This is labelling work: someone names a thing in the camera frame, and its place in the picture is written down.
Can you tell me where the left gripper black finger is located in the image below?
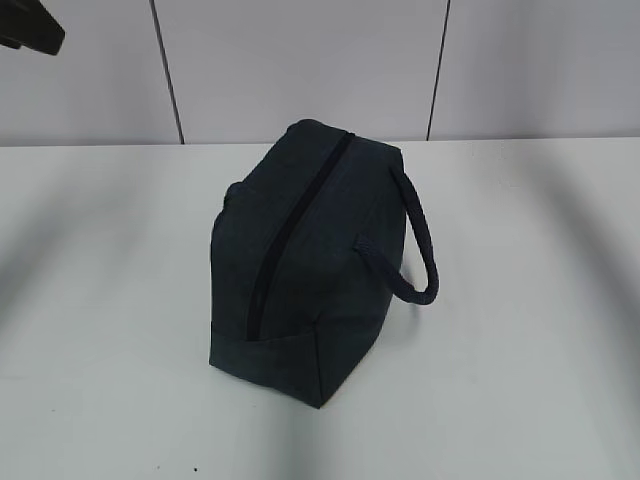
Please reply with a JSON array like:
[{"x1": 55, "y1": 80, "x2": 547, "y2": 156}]
[{"x1": 0, "y1": 0, "x2": 66, "y2": 55}]

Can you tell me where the dark blue lunch bag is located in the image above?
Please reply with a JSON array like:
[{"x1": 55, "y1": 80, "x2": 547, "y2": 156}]
[{"x1": 209, "y1": 119, "x2": 439, "y2": 408}]

